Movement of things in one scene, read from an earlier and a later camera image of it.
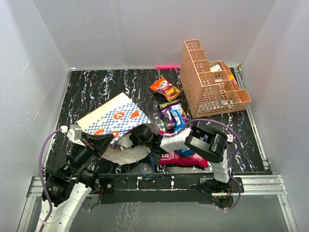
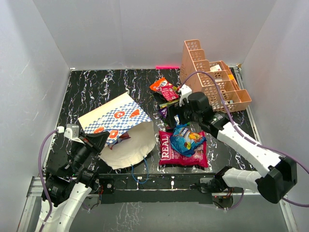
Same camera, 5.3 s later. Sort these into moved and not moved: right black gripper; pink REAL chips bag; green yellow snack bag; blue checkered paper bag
Moved: right black gripper
Not moved: pink REAL chips bag; blue checkered paper bag; green yellow snack bag
